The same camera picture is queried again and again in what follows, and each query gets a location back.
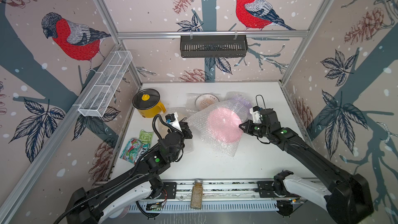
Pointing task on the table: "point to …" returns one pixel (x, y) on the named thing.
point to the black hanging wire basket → (213, 46)
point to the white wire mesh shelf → (96, 99)
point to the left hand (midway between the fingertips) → (190, 116)
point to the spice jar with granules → (196, 195)
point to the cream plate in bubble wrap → (188, 144)
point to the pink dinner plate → (225, 124)
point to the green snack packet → (133, 149)
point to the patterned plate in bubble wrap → (197, 101)
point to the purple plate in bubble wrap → (238, 102)
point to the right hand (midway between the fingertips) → (239, 123)
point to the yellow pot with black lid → (146, 101)
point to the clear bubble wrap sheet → (198, 124)
